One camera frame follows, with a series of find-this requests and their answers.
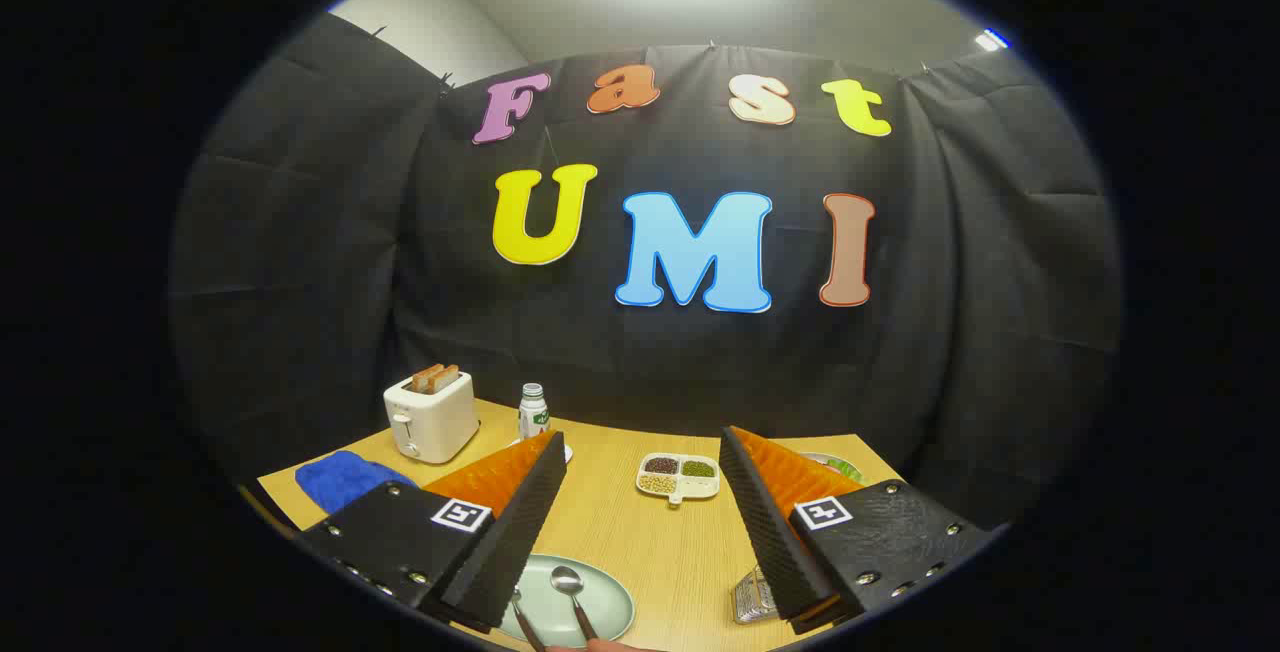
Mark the pale green plate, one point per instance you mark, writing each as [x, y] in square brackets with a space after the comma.
[540, 592]

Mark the toast slice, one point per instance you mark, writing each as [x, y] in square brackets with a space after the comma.
[424, 379]
[448, 374]

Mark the white divided bean dish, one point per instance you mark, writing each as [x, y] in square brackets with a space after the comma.
[680, 480]

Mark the white drink bottle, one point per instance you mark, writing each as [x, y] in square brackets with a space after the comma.
[533, 414]

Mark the blue folded towel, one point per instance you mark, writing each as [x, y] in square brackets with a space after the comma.
[345, 480]

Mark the small ceiling lamp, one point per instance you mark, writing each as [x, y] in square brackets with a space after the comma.
[991, 40]

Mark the plate of sliced food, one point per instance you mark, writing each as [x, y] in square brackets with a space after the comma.
[838, 464]

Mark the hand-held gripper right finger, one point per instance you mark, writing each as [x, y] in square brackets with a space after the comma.
[775, 552]

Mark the white square coaster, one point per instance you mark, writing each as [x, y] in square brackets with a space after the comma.
[567, 453]

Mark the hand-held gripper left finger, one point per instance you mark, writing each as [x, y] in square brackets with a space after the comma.
[505, 552]

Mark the white toaster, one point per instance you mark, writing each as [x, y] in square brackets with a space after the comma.
[432, 422]

